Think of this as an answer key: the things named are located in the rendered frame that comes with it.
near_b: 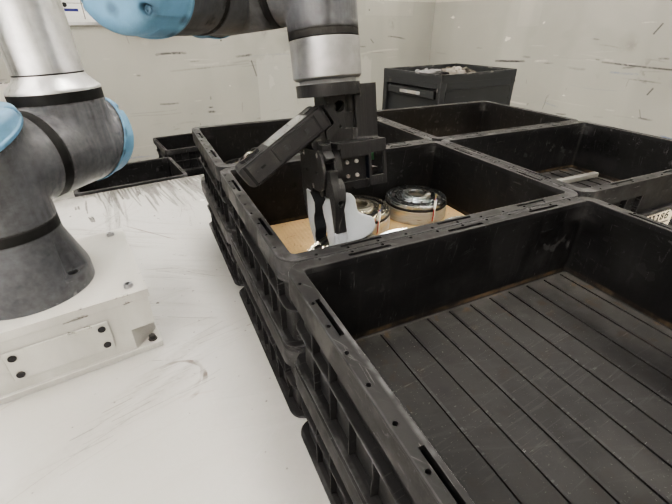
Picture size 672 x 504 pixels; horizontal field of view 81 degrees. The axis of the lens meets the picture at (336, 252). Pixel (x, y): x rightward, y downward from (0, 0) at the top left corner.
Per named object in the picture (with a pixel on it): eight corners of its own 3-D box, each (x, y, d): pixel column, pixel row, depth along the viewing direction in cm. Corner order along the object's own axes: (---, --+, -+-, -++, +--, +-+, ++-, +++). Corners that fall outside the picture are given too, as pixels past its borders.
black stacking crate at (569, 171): (558, 273, 56) (583, 197, 50) (430, 200, 79) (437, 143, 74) (713, 221, 71) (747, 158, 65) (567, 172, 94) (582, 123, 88)
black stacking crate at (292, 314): (290, 362, 41) (283, 269, 36) (229, 240, 64) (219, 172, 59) (556, 273, 56) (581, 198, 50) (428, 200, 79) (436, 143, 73)
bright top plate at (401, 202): (406, 214, 62) (406, 211, 62) (375, 192, 70) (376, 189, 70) (458, 204, 66) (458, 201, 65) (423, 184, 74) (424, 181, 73)
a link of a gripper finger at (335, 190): (353, 232, 44) (340, 153, 43) (340, 235, 44) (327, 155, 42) (336, 229, 49) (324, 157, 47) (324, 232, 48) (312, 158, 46)
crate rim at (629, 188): (579, 211, 51) (585, 194, 50) (435, 152, 74) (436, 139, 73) (743, 169, 66) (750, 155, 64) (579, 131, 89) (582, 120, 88)
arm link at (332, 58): (303, 35, 38) (278, 46, 45) (309, 87, 39) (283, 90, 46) (372, 32, 40) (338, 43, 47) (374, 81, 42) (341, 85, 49)
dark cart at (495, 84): (422, 237, 239) (442, 75, 194) (376, 211, 272) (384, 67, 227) (487, 214, 268) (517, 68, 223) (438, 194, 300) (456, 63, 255)
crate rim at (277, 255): (283, 287, 36) (281, 265, 35) (219, 184, 60) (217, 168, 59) (579, 211, 51) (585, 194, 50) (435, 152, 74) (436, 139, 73)
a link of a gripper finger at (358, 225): (386, 262, 48) (375, 187, 46) (342, 275, 46) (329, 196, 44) (373, 258, 51) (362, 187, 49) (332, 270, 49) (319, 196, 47)
